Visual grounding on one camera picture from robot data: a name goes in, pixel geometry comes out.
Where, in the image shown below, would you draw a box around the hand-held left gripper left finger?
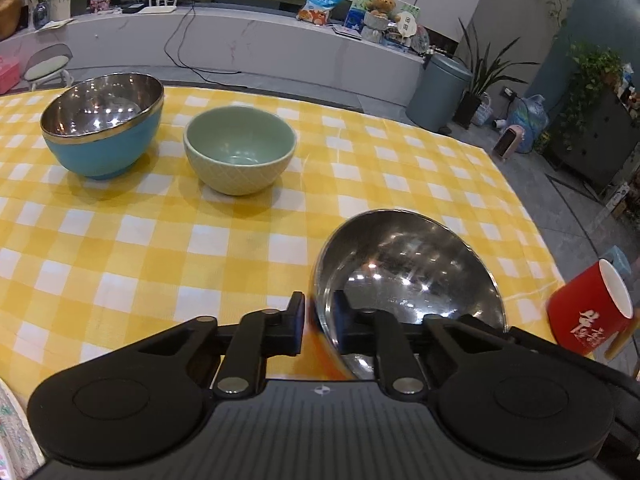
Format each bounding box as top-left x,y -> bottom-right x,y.
135,291 -> 306,395

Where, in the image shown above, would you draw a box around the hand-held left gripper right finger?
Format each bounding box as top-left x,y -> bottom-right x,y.
332,290 -> 511,395

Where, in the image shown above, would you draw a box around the orange steel bowl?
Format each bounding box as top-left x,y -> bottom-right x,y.
311,210 -> 510,381

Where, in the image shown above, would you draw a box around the green ceramic bowl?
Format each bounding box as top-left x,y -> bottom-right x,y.
183,105 -> 297,196

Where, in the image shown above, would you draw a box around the blue steel bowl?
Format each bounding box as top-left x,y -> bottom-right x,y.
40,73 -> 165,181

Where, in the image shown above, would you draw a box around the yellow checkered tablecloth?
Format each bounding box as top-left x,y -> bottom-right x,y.
0,85 -> 568,396

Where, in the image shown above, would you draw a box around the red mug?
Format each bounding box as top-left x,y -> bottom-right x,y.
546,258 -> 635,358

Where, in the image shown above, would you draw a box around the small pink heater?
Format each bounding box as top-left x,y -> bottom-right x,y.
492,125 -> 526,160

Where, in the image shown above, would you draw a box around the grey trash bin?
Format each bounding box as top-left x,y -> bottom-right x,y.
406,52 -> 473,133

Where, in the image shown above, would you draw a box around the potted long leaf plant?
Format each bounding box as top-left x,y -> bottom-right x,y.
452,17 -> 538,128

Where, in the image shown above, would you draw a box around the white woven basket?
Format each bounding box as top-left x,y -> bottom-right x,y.
470,92 -> 493,127

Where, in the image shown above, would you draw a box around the blue water bottle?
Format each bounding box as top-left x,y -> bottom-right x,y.
507,94 -> 549,153

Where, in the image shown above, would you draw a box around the white hand fan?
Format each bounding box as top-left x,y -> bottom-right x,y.
395,10 -> 418,43

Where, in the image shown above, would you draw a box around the patterned cloth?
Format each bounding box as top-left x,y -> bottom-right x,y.
0,377 -> 43,480

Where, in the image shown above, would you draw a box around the dark cabinet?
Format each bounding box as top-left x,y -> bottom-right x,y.
547,87 -> 640,188

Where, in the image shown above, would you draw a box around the blue snack bag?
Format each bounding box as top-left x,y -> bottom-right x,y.
296,0 -> 345,26

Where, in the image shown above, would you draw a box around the teddy bear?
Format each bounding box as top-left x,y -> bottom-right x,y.
363,0 -> 396,42

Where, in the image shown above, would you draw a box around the bushy green plant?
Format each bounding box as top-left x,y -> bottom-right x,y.
560,42 -> 626,151

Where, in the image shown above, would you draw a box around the grey chair with white cushion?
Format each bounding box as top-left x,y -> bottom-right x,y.
24,43 -> 73,92

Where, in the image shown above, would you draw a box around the pink storage box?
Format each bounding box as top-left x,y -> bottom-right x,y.
0,56 -> 22,95

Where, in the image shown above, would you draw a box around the gold vase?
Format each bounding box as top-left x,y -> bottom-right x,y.
0,0 -> 23,41

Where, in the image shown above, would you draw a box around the black cable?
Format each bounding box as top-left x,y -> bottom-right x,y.
164,7 -> 241,73

